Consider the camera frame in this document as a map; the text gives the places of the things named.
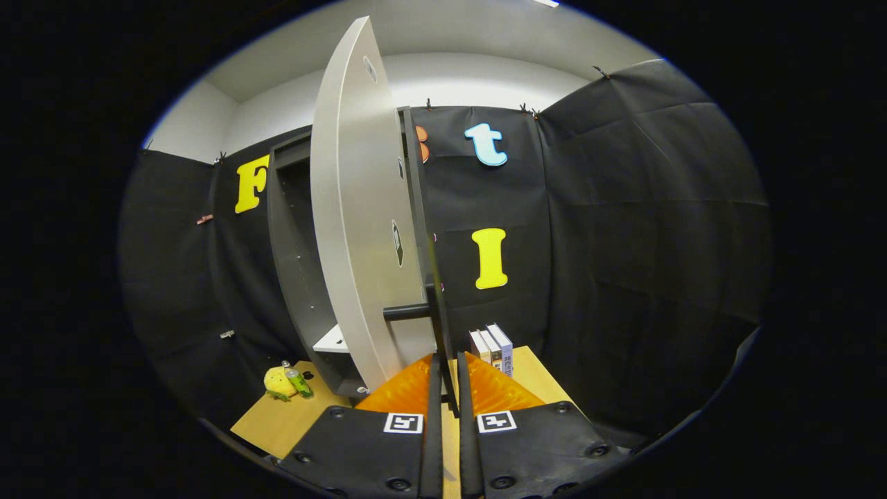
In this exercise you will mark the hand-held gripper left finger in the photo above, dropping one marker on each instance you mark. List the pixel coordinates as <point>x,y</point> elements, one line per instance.
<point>434,450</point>

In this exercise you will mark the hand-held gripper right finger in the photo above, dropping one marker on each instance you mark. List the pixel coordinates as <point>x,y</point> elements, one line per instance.
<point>466,450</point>

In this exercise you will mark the beige shoe cabinet door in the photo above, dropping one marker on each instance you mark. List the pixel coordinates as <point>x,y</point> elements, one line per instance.
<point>353,208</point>

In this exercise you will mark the book with tan spine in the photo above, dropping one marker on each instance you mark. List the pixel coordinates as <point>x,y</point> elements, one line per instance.
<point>492,350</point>

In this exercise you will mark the book with brown spine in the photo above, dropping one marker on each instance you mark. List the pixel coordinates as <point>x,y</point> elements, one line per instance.
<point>478,345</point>

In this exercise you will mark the book with white spine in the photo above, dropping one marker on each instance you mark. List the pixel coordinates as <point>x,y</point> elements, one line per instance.
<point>504,350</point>

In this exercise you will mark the green bottle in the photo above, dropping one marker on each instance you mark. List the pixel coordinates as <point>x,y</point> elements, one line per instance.
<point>299,382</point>

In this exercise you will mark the yellow plush toy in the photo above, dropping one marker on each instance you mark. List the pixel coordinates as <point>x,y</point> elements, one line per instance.
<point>276,382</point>

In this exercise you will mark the black backdrop cloth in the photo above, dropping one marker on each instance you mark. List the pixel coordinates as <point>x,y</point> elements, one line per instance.
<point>658,242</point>

